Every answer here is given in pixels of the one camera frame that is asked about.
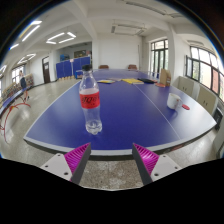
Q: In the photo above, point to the blue partition boards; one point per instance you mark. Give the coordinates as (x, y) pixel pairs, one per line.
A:
(68, 68)

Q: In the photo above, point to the brown paper bag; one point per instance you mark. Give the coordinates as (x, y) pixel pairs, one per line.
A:
(165, 77)

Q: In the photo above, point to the beige two-door cabinet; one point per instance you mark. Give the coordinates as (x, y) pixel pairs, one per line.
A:
(206, 100)
(185, 86)

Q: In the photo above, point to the dark-framed glass door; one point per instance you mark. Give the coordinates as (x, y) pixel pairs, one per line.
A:
(159, 56)

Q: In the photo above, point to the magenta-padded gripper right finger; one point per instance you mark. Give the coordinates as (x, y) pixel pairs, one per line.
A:
(156, 166)

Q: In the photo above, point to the black bin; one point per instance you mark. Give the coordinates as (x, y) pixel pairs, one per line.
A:
(218, 118)

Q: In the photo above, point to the blue table tennis table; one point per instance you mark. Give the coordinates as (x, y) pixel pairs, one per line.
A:
(8, 101)

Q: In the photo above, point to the ceiling lights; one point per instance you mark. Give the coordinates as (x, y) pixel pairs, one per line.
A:
(60, 37)

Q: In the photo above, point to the person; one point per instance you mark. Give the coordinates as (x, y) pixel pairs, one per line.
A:
(23, 83)

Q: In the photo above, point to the grey booklet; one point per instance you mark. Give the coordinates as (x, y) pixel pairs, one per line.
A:
(115, 79)

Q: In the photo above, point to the small yellow blue booklet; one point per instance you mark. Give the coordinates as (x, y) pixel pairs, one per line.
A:
(106, 81)

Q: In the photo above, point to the dark wooden door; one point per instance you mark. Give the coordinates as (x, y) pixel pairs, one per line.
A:
(46, 70)

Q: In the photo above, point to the flat round red coaster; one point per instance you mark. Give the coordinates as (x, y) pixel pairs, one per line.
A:
(186, 107)

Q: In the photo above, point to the yellow book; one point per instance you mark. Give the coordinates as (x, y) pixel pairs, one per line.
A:
(132, 81)

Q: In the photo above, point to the brown armchair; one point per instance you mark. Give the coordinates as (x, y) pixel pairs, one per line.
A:
(132, 67)
(103, 67)

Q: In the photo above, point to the clear red-labelled drink bottle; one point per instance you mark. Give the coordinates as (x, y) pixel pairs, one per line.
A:
(90, 100)

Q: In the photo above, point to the white mug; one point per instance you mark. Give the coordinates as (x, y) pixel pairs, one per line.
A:
(173, 101)

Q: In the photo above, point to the large dark-framed window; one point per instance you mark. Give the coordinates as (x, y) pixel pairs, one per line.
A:
(205, 71)

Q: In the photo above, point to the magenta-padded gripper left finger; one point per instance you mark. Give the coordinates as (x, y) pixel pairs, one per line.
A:
(63, 166)

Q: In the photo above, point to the red table tennis paddle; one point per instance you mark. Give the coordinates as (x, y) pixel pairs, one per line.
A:
(160, 85)

